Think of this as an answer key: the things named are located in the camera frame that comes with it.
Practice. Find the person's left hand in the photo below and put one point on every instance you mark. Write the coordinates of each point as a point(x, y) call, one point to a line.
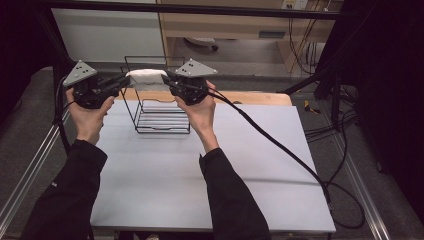
point(88, 123)

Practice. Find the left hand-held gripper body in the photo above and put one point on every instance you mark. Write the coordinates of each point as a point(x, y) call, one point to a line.
point(88, 90)

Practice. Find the white wall socket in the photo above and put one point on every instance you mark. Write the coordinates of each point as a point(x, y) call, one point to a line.
point(295, 4)

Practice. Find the black metal frame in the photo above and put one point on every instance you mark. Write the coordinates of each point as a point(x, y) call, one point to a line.
point(186, 9)

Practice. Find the black curtain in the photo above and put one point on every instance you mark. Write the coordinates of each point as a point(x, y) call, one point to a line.
point(20, 50)
point(383, 83)

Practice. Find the white cabinet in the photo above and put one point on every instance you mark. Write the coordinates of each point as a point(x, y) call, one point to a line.
point(106, 36)

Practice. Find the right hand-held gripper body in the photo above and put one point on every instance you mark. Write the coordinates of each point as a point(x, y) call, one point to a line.
point(191, 88)

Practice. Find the yellow black tape strip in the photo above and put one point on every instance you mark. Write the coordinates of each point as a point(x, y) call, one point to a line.
point(311, 108)

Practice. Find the aluminium rail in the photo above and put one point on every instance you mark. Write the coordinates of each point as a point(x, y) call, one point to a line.
point(363, 190)
point(20, 186)

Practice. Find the white towel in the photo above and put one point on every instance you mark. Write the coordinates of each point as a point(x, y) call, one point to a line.
point(146, 77)

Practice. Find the light wooden desk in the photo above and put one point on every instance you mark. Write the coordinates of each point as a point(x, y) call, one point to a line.
point(233, 25)

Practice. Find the white chair base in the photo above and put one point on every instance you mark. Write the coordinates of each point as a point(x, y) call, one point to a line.
point(201, 41)

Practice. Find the person's right hand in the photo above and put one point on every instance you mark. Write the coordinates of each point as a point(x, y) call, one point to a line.
point(200, 116)

